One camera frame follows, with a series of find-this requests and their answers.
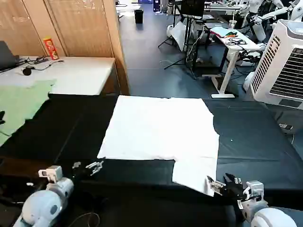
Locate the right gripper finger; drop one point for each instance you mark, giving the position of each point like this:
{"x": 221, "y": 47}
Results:
{"x": 216, "y": 186}
{"x": 233, "y": 180}

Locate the black tablecloth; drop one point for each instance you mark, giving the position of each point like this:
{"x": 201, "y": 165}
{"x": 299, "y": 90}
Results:
{"x": 248, "y": 142}

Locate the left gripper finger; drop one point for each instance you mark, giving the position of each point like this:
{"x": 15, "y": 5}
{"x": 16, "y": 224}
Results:
{"x": 95, "y": 167}
{"x": 77, "y": 165}

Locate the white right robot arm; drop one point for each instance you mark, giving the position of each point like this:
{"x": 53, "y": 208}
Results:
{"x": 267, "y": 215}

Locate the wooden partition screen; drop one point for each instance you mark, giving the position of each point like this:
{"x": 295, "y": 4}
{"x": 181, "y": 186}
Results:
{"x": 80, "y": 26}

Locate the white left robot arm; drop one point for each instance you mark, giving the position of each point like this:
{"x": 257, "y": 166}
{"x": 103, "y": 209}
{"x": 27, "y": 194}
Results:
{"x": 45, "y": 203}

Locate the black desk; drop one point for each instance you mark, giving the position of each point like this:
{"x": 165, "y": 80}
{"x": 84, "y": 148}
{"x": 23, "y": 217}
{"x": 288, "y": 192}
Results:
{"x": 203, "y": 47}

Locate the pile of coloured clothes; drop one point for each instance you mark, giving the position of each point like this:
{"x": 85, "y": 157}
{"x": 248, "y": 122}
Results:
{"x": 221, "y": 32}

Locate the black waste bin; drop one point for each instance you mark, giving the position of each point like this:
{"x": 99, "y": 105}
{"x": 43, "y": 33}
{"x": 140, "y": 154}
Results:
{"x": 139, "y": 16}

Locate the small black round device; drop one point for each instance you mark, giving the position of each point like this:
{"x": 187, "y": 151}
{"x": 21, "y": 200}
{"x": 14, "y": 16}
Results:
{"x": 27, "y": 71}

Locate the white standing desk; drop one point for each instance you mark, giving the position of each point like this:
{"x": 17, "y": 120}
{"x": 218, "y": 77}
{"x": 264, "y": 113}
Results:
{"x": 230, "y": 61}

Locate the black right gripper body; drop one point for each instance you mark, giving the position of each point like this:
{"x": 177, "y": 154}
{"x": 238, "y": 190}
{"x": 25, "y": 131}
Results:
{"x": 234, "y": 191}

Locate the white side table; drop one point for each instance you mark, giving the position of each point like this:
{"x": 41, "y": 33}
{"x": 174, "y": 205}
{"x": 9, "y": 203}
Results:
{"x": 78, "y": 73}

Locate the red chips can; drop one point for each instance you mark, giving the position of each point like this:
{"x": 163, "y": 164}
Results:
{"x": 51, "y": 48}

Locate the white air cooler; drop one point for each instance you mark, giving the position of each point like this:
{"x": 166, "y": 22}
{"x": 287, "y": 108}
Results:
{"x": 281, "y": 71}

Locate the power strip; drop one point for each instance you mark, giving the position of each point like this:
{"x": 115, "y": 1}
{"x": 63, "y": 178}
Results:
{"x": 286, "y": 126}

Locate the dark grey laptop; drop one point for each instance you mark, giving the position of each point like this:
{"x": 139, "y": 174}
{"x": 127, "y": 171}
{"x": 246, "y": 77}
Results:
{"x": 5, "y": 55}

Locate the white humanoid robot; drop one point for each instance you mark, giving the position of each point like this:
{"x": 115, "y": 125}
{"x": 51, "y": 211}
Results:
{"x": 259, "y": 26}
{"x": 297, "y": 9}

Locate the white reflector board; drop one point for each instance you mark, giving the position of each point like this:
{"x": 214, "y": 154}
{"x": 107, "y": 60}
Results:
{"x": 179, "y": 35}

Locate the pale green cloth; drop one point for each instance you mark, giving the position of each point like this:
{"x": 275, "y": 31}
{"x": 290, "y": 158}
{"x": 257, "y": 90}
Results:
{"x": 21, "y": 101}

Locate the black tripod stand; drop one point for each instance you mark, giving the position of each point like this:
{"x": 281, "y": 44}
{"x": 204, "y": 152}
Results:
{"x": 174, "y": 35}

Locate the black object at edge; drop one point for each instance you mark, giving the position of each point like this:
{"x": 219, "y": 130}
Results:
{"x": 2, "y": 117}

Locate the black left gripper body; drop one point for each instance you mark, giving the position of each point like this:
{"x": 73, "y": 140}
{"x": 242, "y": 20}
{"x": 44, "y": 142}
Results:
{"x": 81, "y": 173}

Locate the white printed T-shirt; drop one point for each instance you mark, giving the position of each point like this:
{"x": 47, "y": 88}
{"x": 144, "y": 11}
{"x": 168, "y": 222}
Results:
{"x": 161, "y": 127}

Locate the black monitor on stand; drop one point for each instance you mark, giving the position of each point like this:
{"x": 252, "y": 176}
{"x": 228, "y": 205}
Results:
{"x": 193, "y": 8}

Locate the clear plastic cup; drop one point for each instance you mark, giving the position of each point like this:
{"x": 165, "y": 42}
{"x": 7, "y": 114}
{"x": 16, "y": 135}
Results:
{"x": 232, "y": 24}

